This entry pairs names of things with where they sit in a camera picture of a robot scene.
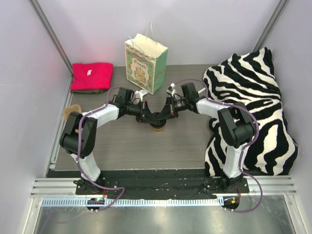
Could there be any zebra striped blanket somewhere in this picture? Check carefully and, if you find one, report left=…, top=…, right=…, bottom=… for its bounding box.
left=203, top=47, right=298, bottom=176

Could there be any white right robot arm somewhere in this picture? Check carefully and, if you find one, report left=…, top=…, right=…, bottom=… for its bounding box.
left=151, top=82, right=259, bottom=193

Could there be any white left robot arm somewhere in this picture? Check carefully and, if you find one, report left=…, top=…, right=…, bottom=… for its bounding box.
left=59, top=87, right=166, bottom=195

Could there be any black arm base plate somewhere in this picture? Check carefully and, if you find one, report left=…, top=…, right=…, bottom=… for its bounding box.
left=74, top=169, right=250, bottom=200

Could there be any black plastic cup lid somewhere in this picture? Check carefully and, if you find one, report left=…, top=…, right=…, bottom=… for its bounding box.
left=150, top=112, right=166, bottom=129

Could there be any printed paper gift bag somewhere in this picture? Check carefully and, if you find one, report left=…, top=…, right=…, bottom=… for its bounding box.
left=124, top=23, right=168, bottom=95

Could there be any brown paper coffee cup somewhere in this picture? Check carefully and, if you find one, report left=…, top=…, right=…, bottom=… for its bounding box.
left=151, top=124, right=165, bottom=133

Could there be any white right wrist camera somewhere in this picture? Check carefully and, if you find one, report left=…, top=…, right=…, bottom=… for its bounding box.
left=166, top=83, right=176, bottom=97

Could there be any tan cloth lump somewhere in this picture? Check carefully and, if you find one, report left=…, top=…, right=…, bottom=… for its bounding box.
left=62, top=104, right=82, bottom=121

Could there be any aluminium frame rail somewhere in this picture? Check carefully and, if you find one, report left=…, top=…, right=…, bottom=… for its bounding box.
left=31, top=176, right=296, bottom=207

